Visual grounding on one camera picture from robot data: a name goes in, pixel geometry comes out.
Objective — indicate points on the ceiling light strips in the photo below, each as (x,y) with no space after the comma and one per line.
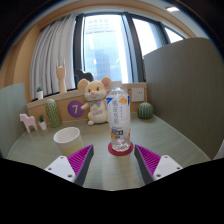
(172,9)

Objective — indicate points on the clear plastic drink bottle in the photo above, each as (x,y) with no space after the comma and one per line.
(118,120)

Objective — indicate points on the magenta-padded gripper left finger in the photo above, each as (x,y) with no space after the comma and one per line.
(80,160)

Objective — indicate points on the dark-framed window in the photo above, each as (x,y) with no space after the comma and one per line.
(106,46)

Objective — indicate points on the wooden desk back ledge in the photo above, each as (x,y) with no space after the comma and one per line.
(65,100)

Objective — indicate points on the round green plush cactus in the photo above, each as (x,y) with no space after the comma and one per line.
(145,111)

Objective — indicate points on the wooden hand sculpture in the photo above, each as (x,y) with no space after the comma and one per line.
(61,76)

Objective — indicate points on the flat round red coaster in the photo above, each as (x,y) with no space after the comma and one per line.
(111,151)

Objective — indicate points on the black cat-shaped figure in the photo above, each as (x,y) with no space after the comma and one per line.
(81,75)

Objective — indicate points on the cream plush mouse toy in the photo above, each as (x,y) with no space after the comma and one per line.
(96,100)

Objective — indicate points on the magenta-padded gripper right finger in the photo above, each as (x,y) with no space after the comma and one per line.
(148,160)

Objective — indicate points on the round purple number sign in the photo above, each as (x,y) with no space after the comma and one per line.
(75,108)

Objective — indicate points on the tall green plush cactus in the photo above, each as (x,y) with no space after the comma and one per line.
(53,113)

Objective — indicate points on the white wall socket plate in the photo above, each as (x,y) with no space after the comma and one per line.
(137,94)

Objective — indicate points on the pale yellow paper cup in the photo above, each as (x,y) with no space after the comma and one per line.
(68,140)

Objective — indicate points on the grey-green partition panel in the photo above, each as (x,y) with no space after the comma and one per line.
(186,93)
(11,116)

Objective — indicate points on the grey pleated curtain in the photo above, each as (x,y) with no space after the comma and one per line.
(51,56)

